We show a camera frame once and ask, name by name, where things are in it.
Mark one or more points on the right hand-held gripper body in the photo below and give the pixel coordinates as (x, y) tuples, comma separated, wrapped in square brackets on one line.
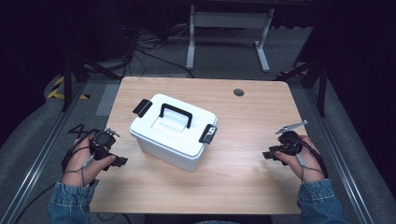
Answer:
[(291, 143)]

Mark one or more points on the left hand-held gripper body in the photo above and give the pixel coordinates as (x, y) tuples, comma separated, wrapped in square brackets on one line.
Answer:
[(102, 142)]

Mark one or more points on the person's left hand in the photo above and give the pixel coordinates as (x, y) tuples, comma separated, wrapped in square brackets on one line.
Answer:
[(79, 166)]

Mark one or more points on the person's right hand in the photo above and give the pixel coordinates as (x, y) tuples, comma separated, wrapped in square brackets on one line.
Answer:
[(308, 169)]

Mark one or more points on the black floor tape mark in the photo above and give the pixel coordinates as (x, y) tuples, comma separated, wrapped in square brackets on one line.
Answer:
[(79, 130)]

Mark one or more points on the black tripod stand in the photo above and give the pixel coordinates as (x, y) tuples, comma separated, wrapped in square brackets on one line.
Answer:
[(67, 84), (322, 90)]

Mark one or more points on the yellow black floor tape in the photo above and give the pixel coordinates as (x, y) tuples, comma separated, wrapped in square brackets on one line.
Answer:
[(56, 93)]

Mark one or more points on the white metal table frame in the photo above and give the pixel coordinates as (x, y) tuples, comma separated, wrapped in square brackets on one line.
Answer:
[(230, 20)]

